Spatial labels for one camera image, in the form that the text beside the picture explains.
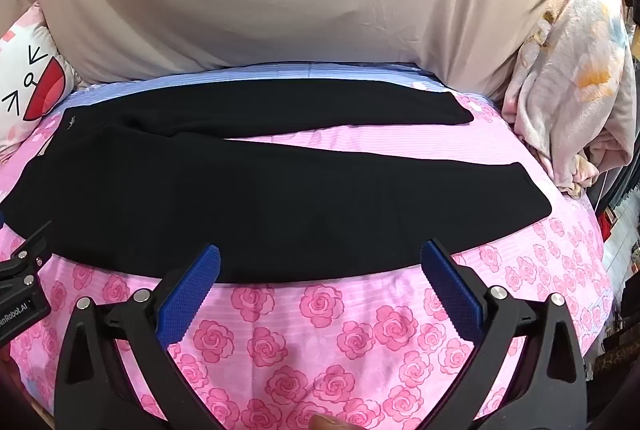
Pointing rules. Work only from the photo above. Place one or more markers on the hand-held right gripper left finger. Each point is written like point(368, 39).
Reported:
point(192, 290)

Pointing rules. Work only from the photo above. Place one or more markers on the pink rose print bed sheet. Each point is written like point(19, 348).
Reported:
point(310, 315)

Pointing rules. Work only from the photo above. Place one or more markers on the leopard print cloth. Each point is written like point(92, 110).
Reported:
point(620, 362)

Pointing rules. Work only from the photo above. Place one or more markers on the person's right hand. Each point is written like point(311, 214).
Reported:
point(329, 424)

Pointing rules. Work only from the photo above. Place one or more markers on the black pants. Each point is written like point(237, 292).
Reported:
point(250, 210)

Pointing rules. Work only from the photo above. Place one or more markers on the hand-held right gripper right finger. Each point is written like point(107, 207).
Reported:
point(450, 290)

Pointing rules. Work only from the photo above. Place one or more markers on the white cat face pillow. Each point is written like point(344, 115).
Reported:
point(30, 80)

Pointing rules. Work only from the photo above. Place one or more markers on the pale floral blanket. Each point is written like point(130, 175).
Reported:
point(575, 85)

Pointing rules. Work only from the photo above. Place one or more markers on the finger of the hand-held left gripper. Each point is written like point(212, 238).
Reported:
point(20, 260)

